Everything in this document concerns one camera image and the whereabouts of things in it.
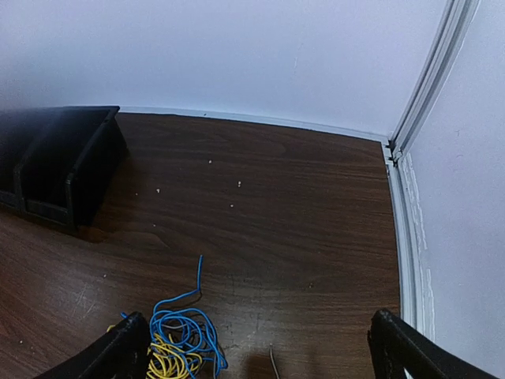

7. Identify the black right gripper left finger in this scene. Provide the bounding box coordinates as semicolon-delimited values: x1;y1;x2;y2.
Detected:
39;312;150;379

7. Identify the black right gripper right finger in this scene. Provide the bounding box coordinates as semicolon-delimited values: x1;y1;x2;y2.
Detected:
367;309;493;378

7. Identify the yellow cable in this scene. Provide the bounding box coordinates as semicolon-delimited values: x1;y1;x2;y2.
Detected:
106;324;206;379

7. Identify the blue cable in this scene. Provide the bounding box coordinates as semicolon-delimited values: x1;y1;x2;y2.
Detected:
149;254;229;379

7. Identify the black three-compartment bin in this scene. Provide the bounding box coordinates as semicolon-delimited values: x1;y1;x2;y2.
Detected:
1;106;127;230

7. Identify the aluminium right corner post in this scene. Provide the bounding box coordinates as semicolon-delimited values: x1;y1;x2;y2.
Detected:
389;0;480;165

